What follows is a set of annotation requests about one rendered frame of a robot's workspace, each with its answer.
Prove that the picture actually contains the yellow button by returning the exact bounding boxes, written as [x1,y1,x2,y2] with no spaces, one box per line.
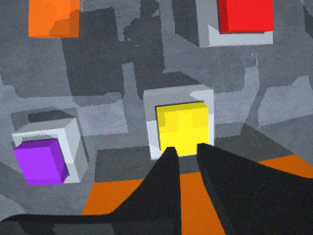
[144,83,214,161]

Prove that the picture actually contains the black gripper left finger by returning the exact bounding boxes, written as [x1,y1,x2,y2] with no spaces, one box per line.
[0,146,183,235]

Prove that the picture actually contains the red button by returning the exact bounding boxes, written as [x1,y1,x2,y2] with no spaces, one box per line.
[196,0,274,48]

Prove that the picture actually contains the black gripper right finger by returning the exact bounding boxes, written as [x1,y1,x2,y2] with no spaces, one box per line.
[196,142,313,235]

